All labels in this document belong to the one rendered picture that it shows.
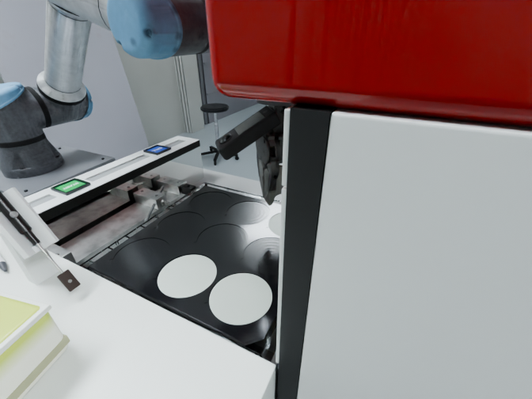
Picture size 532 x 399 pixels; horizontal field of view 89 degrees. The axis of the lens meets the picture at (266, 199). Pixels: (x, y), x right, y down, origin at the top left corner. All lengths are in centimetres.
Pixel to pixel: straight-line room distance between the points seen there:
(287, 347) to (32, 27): 298
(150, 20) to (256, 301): 39
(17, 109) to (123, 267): 59
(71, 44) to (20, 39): 212
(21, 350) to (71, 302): 10
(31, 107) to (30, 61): 199
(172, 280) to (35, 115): 67
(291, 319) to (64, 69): 85
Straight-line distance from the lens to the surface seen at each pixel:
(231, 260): 52
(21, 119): 100
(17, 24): 303
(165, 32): 39
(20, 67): 295
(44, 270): 49
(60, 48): 90
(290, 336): 26
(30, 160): 101
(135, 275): 54
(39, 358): 37
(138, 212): 74
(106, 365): 36
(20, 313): 35
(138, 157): 87
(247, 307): 44
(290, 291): 22
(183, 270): 51
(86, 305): 43
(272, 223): 60
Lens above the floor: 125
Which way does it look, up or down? 31 degrees down
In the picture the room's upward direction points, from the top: straight up
